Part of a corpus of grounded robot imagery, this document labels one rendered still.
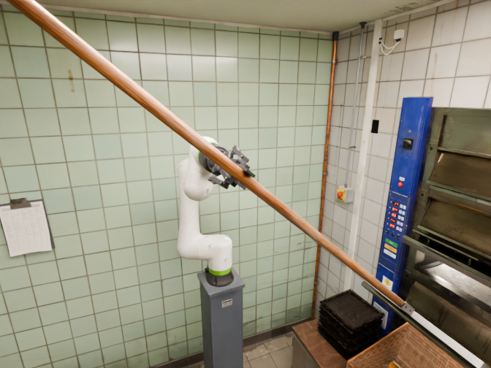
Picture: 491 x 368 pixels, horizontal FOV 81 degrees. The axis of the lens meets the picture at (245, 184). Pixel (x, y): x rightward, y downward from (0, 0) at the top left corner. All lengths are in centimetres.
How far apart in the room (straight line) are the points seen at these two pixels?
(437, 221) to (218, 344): 135
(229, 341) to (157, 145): 124
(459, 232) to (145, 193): 179
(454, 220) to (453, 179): 22
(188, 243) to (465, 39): 163
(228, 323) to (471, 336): 123
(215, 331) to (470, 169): 151
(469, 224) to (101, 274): 216
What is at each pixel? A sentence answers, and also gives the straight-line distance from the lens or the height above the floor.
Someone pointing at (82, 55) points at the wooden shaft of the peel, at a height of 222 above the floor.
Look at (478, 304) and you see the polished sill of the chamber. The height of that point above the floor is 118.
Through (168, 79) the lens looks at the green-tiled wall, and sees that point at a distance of 193.
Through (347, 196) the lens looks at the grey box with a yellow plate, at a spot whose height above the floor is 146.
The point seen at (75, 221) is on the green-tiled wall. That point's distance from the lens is 208.
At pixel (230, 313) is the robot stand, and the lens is 170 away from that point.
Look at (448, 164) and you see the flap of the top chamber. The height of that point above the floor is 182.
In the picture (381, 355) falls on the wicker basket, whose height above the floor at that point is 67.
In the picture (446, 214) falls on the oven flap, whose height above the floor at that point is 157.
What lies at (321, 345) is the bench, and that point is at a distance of 223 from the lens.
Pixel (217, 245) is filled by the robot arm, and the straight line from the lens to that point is 149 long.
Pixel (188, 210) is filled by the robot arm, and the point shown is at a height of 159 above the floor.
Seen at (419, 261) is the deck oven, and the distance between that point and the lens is 204.
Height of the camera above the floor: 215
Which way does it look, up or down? 17 degrees down
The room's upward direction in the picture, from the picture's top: straight up
